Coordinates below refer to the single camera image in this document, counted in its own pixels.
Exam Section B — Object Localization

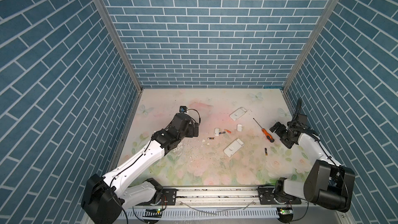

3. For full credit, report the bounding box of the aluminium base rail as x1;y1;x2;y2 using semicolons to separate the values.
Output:
116;186;354;224

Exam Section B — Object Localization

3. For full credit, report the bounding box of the left controller board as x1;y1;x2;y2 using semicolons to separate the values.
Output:
143;208;163;221

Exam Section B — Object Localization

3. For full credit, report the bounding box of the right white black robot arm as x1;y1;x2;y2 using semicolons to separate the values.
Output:
270;121;356;213

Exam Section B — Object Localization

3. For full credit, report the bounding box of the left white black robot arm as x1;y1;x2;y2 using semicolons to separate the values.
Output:
81;112;201;224

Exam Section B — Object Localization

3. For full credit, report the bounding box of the white remote control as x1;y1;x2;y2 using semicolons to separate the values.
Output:
223;138;244;158
229;107;247;121

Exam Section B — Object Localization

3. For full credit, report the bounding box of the right aluminium corner post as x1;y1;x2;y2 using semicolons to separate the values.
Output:
282;0;339;94

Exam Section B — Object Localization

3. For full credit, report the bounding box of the white battery cover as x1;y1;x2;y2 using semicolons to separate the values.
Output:
214;128;220;136
236;124;243;132

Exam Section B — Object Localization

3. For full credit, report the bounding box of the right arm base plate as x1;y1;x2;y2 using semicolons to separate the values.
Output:
257;185;302;205

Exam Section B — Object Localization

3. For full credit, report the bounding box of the aluminium corner post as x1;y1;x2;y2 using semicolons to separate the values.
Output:
92;0;143;93
282;0;339;94

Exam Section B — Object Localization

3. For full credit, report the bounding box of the left aluminium corner post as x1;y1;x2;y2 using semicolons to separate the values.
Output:
92;0;143;93

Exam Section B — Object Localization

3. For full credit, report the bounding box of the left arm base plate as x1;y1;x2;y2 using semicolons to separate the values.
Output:
162;188;178;206

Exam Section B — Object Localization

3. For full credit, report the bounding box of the orange handled screwdriver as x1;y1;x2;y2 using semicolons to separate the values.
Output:
253;118;275;143

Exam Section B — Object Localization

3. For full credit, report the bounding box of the grey loose cable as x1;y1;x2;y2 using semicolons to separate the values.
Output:
179;200;256;214

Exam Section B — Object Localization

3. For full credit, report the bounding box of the controller board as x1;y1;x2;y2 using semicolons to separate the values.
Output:
143;208;163;221
277;207;294;224

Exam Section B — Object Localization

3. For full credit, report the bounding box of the right controller board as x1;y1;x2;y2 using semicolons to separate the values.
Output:
277;207;294;224

